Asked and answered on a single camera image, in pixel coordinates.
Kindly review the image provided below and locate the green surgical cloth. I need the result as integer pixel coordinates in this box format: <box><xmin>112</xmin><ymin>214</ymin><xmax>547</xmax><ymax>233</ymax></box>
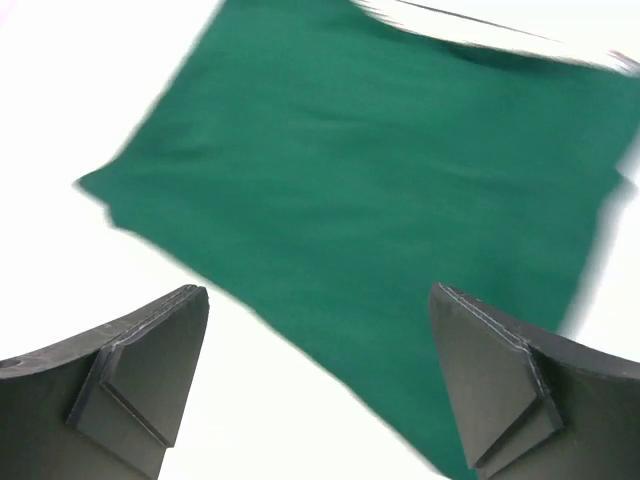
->
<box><xmin>74</xmin><ymin>0</ymin><xmax>640</xmax><ymax>480</ymax></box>

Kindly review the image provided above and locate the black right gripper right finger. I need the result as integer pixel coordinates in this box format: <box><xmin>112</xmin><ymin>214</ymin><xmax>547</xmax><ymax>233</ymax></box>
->
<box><xmin>429</xmin><ymin>284</ymin><xmax>639</xmax><ymax>480</ymax></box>

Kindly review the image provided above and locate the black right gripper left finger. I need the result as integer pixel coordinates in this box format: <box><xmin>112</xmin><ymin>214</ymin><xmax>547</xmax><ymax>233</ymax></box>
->
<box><xmin>1</xmin><ymin>285</ymin><xmax>209</xmax><ymax>480</ymax></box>

